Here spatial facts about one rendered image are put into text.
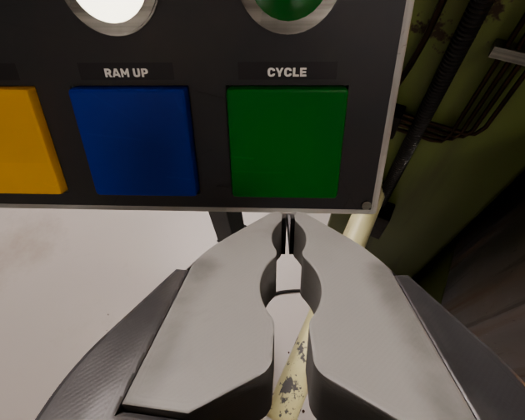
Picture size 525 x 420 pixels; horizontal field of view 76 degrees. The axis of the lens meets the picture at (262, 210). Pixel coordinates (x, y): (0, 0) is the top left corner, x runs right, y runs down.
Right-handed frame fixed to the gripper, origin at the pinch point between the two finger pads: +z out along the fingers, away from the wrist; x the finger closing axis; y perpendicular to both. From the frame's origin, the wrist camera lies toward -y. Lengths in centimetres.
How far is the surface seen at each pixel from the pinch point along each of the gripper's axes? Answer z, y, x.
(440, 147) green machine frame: 41.3, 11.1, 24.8
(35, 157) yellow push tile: 10.3, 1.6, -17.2
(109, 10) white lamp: 10.7, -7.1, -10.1
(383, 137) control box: 11.0, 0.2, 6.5
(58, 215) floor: 105, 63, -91
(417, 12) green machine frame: 35.8, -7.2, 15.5
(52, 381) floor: 52, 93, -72
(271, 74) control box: 11.0, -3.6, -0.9
